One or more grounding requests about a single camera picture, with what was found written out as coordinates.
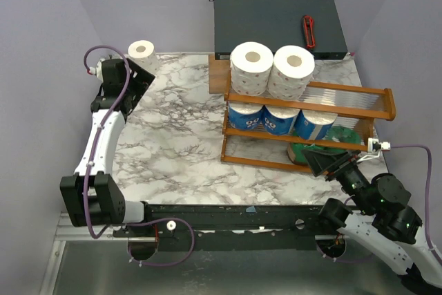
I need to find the plain white paper roll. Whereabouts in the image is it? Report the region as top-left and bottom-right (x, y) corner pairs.
(128, 40), (160, 75)

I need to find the small green object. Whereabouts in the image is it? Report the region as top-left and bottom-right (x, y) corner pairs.
(287, 143), (343, 166)

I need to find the green paper roll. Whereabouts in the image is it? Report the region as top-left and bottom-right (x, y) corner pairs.
(325, 126), (361, 144)

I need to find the blue paper roll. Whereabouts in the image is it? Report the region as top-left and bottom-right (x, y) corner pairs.
(294, 109), (338, 140)

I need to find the orange wooden shelf rack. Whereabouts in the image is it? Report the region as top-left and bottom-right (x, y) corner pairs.
(220, 79), (396, 173)

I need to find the blue object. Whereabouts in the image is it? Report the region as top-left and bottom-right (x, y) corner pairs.
(228, 102), (263, 131)

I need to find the white red-dotted paper roll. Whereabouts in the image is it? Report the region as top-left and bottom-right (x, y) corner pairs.
(230, 41), (273, 96)

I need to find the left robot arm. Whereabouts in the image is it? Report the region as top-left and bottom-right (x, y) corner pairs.
(60, 57), (160, 236)

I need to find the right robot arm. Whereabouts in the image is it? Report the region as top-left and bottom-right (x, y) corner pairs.
(302, 149), (441, 294)

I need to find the brown wooden board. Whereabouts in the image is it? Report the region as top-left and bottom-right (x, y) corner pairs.
(209, 55), (230, 94)

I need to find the red black utility knife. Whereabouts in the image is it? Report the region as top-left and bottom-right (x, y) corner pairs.
(302, 15), (316, 50)

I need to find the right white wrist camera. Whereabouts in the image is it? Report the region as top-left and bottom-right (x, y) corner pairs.
(358, 137), (391, 163)

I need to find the dark grey rack-mount device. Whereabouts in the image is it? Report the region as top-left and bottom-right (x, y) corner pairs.
(209, 0), (348, 60)

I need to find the aluminium frame rail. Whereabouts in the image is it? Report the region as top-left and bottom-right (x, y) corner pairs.
(39, 55), (122, 295)

